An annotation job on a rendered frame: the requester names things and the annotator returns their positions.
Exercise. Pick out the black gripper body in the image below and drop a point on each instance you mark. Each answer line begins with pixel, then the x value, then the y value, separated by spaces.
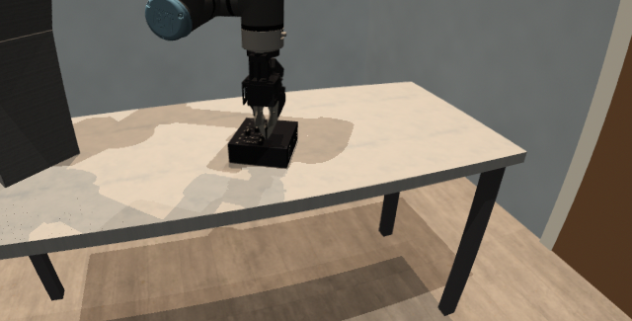
pixel 259 92

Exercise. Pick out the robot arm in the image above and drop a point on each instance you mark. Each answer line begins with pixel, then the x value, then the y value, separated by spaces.
pixel 261 20

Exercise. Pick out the black lighting desk panel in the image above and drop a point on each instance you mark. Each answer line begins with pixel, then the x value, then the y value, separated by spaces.
pixel 245 148

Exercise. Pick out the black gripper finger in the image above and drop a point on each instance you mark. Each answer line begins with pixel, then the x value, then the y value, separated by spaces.
pixel 275 111
pixel 259 120

